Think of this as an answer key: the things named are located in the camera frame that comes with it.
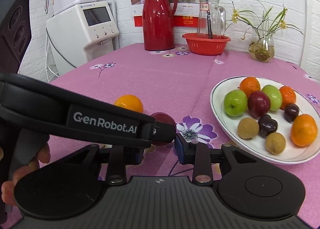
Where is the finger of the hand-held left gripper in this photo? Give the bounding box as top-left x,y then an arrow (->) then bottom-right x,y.
150,119 -> 177,145

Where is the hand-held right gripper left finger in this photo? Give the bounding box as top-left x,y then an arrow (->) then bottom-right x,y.
59,144 -> 145,185

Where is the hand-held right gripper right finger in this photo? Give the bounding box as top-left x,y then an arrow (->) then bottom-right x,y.
174,133 -> 258,186

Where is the maroon plum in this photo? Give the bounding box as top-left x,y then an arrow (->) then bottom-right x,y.
150,112 -> 177,147

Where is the small brown kiwi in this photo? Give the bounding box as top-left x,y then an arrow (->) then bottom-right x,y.
237,117 -> 260,140
265,132 -> 286,155

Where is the large red plum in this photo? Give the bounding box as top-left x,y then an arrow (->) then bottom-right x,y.
247,91 -> 271,118

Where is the dark purple plum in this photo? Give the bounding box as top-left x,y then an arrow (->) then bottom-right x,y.
258,114 -> 278,137
284,103 -> 300,123

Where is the white oval plate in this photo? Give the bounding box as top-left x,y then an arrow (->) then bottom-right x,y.
210,76 -> 320,165

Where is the oval orange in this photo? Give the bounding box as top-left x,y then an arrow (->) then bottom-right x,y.
290,114 -> 318,147

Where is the person's left hand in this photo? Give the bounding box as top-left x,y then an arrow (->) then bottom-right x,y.
1,143 -> 51,206

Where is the round orange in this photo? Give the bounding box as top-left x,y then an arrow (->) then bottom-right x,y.
114,94 -> 144,114

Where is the pink floral tablecloth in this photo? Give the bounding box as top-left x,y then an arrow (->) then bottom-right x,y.
0,43 -> 320,229

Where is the white appliance with screen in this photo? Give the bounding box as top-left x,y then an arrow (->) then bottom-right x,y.
46,1 -> 120,76

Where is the green apple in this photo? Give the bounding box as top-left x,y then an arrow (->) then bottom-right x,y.
261,84 -> 283,111
223,89 -> 248,117

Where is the black speaker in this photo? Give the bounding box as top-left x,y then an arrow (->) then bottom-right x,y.
0,0 -> 32,74

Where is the small mandarin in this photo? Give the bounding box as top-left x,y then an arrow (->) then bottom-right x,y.
239,76 -> 261,97
279,86 -> 297,110

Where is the red plastic basket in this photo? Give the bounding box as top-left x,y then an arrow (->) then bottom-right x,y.
182,33 -> 231,56

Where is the dark stirring stick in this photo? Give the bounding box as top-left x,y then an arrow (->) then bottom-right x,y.
205,10 -> 214,39

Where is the red thermos jug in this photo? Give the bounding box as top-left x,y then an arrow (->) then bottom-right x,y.
142,0 -> 178,51

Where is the glass pitcher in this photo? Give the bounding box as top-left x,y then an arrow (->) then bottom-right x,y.
197,0 -> 227,39

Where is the glass vase with green plant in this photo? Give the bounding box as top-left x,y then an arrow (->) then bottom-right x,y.
225,0 -> 305,63

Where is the white wall pipe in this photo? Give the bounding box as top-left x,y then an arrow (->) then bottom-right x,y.
299,0 -> 310,67

